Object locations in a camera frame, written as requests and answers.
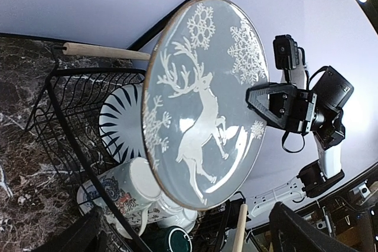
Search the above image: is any white plate with black stripes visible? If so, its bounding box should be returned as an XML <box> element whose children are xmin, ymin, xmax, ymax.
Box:
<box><xmin>99</xmin><ymin>84</ymin><xmax>145</xmax><ymax>163</ymax></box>

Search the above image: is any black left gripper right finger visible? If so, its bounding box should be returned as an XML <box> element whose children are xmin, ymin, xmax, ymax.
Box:
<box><xmin>269</xmin><ymin>202</ymin><xmax>354</xmax><ymax>252</ymax></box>

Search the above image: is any grey reindeer snowflake plate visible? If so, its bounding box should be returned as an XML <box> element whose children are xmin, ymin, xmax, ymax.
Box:
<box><xmin>141</xmin><ymin>0</ymin><xmax>269</xmax><ymax>211</ymax></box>

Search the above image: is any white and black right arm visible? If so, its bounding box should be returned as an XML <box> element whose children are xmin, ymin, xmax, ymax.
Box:
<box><xmin>245</xmin><ymin>66</ymin><xmax>354</xmax><ymax>198</ymax></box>

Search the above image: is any dark green cup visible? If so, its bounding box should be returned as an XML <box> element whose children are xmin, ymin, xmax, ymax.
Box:
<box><xmin>148</xmin><ymin>226</ymin><xmax>193</xmax><ymax>252</ymax></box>

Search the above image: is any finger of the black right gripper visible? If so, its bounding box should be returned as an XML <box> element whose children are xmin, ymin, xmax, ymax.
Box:
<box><xmin>246</xmin><ymin>83</ymin><xmax>297</xmax><ymax>125</ymax></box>

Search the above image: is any white power strip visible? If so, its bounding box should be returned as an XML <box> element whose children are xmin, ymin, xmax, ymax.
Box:
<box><xmin>249</xmin><ymin>178</ymin><xmax>306</xmax><ymax>217</ymax></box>

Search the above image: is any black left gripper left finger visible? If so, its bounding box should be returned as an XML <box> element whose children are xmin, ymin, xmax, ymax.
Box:
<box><xmin>33</xmin><ymin>207</ymin><xmax>107</xmax><ymax>252</ymax></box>

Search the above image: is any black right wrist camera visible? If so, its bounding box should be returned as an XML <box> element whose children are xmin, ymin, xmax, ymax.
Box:
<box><xmin>273</xmin><ymin>34</ymin><xmax>304</xmax><ymax>71</ymax></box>

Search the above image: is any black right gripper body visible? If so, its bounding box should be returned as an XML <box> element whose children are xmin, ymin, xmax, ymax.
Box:
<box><xmin>268</xmin><ymin>91</ymin><xmax>344</xmax><ymax>134</ymax></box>

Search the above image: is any white mug with grey pattern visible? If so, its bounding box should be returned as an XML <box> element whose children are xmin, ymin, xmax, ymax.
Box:
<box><xmin>115</xmin><ymin>157</ymin><xmax>161</xmax><ymax>235</ymax></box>

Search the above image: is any white cup with black characters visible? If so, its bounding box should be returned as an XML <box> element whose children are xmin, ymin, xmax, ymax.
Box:
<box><xmin>148</xmin><ymin>193</ymin><xmax>198</xmax><ymax>233</ymax></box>

